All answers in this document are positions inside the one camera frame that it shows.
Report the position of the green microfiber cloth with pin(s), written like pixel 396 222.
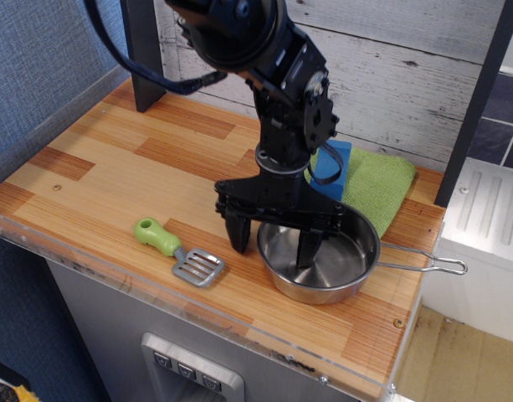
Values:
pixel 376 185

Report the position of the green handled toy spatula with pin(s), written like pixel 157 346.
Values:
pixel 196 266

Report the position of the silver dispenser button panel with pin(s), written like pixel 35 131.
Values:
pixel 178 374

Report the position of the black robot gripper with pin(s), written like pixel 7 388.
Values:
pixel 286 200

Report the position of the yellow black object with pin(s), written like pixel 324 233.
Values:
pixel 19 392

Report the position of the stainless steel pan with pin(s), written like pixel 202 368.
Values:
pixel 342 263

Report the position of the white ribbed side cabinet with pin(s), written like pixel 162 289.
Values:
pixel 477 229

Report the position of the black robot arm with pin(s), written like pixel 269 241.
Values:
pixel 288 77

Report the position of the dark right support post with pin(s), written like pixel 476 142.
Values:
pixel 484 85

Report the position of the blue wooden block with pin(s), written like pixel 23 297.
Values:
pixel 326 166

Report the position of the dark left support post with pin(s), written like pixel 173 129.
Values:
pixel 142 42

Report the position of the dark support post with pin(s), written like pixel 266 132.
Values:
pixel 484 85
pixel 142 42

